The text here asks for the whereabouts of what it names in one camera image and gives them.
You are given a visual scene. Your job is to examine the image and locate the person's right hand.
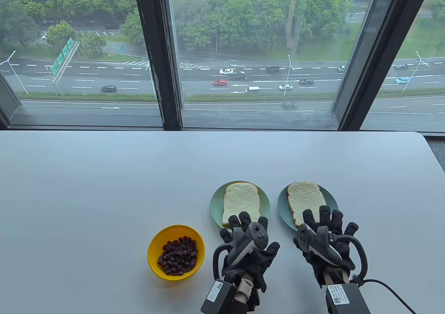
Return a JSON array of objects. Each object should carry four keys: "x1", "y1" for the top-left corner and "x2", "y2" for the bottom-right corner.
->
[{"x1": 293, "y1": 205, "x2": 362, "y2": 288}]

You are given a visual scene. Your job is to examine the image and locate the person's left hand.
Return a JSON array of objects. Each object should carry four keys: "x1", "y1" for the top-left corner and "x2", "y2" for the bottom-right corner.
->
[{"x1": 220, "y1": 211, "x2": 280, "y2": 293}]

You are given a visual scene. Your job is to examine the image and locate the white toast slice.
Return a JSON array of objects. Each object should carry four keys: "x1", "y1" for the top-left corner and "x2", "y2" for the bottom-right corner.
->
[
  {"x1": 287, "y1": 181, "x2": 327, "y2": 228},
  {"x1": 222, "y1": 182, "x2": 261, "y2": 228}
]

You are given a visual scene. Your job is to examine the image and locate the pile of dried cranberries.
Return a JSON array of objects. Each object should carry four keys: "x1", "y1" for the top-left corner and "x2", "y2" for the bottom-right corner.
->
[{"x1": 157, "y1": 236, "x2": 199, "y2": 276}]

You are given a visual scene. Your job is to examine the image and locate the yellow bowl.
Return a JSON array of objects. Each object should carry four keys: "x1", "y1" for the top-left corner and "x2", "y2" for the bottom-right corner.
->
[{"x1": 147, "y1": 224, "x2": 205, "y2": 280}]

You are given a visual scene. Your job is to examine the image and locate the grey white handheld controller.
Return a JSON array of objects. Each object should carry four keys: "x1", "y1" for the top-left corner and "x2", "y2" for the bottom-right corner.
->
[
  {"x1": 297, "y1": 223, "x2": 368, "y2": 280},
  {"x1": 213, "y1": 223, "x2": 269, "y2": 276}
]

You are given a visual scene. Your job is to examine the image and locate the black box with white label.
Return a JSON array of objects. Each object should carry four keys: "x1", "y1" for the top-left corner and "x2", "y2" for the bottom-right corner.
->
[
  {"x1": 326, "y1": 283, "x2": 372, "y2": 314},
  {"x1": 201, "y1": 279, "x2": 240, "y2": 314}
]

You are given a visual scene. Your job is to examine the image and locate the blue plate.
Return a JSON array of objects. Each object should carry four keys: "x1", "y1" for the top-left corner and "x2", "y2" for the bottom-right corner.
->
[{"x1": 277, "y1": 183, "x2": 339, "y2": 231}]

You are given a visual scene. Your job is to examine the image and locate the light green plate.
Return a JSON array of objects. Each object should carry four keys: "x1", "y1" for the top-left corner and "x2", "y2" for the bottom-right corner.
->
[{"x1": 210, "y1": 181, "x2": 271, "y2": 230}]

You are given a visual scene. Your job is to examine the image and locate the beige strap wristwatch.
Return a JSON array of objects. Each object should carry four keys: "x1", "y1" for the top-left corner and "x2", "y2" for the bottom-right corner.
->
[{"x1": 236, "y1": 274, "x2": 255, "y2": 306}]

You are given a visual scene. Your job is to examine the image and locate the dark window frame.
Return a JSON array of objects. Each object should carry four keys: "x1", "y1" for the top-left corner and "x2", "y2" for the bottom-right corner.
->
[{"x1": 0, "y1": 0, "x2": 445, "y2": 134}]

